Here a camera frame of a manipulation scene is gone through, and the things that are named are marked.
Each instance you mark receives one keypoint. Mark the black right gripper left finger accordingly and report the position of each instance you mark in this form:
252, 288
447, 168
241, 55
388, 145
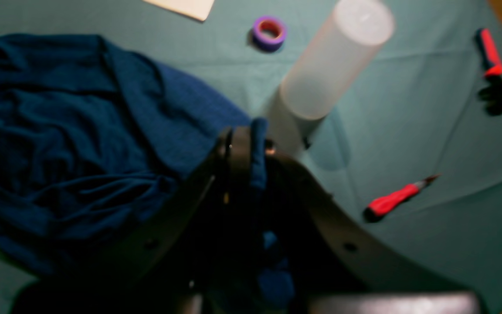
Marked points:
167, 265

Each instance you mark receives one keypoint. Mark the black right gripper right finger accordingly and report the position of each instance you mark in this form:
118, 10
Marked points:
338, 267

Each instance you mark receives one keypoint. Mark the blue t-shirt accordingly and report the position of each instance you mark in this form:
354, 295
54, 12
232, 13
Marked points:
93, 140

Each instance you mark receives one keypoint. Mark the light blue table cloth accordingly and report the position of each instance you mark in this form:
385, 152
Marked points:
412, 113

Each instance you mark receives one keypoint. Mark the translucent white plastic cylinder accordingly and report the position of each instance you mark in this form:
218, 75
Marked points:
350, 37

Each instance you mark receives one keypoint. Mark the purple tape roll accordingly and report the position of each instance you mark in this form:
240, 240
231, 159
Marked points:
268, 33

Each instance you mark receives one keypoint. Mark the white notepad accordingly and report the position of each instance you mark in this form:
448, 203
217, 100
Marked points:
195, 9

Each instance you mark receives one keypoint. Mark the red handled screwdriver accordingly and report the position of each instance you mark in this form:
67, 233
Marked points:
380, 207

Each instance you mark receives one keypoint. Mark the red handled pliers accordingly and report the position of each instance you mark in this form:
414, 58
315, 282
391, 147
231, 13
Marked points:
492, 64

